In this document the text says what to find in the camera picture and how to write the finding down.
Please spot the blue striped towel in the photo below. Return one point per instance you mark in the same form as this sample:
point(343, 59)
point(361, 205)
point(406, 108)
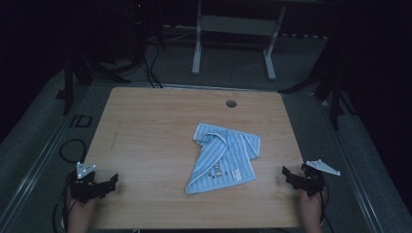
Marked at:
point(223, 155)

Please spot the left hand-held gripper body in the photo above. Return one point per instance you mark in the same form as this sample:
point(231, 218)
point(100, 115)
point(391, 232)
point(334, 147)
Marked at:
point(82, 187)

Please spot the dark equipment rack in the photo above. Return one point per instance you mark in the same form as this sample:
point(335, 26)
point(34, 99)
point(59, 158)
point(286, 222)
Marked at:
point(139, 29)

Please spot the black tripod stand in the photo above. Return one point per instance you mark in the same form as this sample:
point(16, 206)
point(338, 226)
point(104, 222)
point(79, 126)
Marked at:
point(68, 87)
point(335, 97)

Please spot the person's right hand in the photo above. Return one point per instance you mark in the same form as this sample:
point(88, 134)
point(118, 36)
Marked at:
point(309, 205)

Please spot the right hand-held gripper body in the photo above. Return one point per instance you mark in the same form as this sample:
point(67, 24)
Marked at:
point(312, 179)

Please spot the person's left hand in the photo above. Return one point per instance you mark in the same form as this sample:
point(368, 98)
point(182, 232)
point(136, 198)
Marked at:
point(81, 212)

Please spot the white metal table frame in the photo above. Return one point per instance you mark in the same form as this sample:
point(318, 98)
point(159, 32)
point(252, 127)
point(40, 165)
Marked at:
point(233, 25)

